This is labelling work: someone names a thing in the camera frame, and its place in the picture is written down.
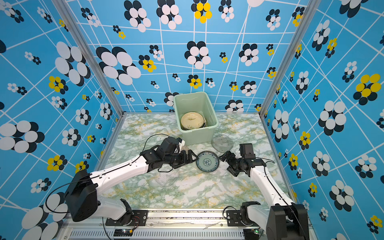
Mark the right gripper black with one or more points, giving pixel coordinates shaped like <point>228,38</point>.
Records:
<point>232,156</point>

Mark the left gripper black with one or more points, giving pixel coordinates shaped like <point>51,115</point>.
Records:
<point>185,160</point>

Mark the blue floral ceramic plate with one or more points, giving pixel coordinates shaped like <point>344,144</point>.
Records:
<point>207,161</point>

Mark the beige ceramic plate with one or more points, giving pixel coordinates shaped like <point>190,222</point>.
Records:
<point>192,121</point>

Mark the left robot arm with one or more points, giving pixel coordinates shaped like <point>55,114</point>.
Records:
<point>84,195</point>

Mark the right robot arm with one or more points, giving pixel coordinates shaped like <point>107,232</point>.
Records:
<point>284,220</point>

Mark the clear glass plate near bin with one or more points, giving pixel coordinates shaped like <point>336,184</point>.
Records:
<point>222,143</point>

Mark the light green plastic bin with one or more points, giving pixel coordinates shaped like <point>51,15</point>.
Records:
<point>200,103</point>

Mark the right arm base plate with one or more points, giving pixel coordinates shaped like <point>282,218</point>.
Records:
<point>234,218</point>

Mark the aluminium front rail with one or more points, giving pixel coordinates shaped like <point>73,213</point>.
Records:
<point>165,224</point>

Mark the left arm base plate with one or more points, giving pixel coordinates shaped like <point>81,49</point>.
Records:
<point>135,218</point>

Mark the right aluminium corner post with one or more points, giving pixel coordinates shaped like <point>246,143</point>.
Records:
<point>289,54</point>

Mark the aluminium corner post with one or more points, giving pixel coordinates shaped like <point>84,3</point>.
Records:
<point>289,54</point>
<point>80,40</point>

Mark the left aluminium corner post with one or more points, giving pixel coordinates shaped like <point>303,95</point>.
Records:
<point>80,40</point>

